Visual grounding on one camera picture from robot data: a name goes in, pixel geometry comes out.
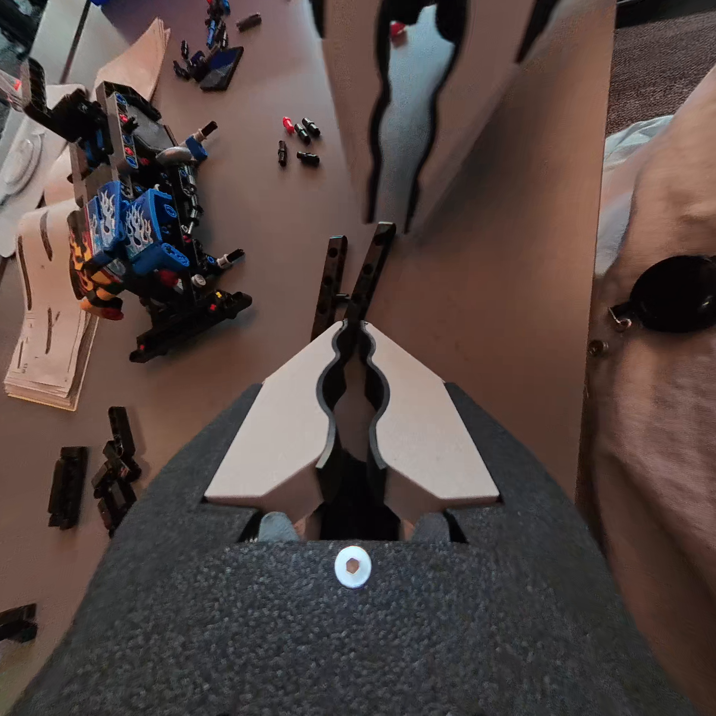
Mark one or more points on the pile of small lego pieces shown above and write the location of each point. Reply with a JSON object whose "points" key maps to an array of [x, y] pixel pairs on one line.
{"points": [[211, 31]]}

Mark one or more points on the black badge reel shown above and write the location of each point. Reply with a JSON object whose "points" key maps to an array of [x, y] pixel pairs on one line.
{"points": [[671, 293]]}

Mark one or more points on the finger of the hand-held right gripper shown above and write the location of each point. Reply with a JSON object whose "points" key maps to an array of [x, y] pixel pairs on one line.
{"points": [[481, 84], [352, 84]]}

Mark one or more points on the black chunky lego connector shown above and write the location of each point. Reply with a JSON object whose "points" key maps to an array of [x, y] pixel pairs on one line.
{"points": [[67, 486]]}

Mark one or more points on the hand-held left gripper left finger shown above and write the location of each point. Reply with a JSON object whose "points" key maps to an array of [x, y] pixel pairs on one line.
{"points": [[268, 436]]}

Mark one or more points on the wooden document stand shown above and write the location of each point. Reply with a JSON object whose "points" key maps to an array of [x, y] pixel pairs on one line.
{"points": [[22, 168]]}

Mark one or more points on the lego instruction booklet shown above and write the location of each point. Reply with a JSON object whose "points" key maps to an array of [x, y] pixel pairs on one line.
{"points": [[50, 335]]}

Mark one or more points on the black lego pin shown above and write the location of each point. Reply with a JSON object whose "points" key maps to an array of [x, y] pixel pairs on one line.
{"points": [[302, 132], [282, 152], [307, 158], [311, 127]]}

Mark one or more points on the black square lego tile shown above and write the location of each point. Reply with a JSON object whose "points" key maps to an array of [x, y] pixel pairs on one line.
{"points": [[222, 68]]}

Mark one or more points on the long black lego beam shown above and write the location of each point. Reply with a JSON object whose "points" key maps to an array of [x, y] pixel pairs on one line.
{"points": [[331, 268], [372, 263]]}

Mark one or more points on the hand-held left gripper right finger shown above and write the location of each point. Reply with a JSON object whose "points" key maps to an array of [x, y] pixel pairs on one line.
{"points": [[436, 442]]}

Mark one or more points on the partly built lego truck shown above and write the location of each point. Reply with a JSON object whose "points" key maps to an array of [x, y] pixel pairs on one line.
{"points": [[140, 224]]}

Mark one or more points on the black short lego beam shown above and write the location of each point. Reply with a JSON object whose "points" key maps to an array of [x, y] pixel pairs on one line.
{"points": [[120, 464], [112, 498], [120, 428]]}

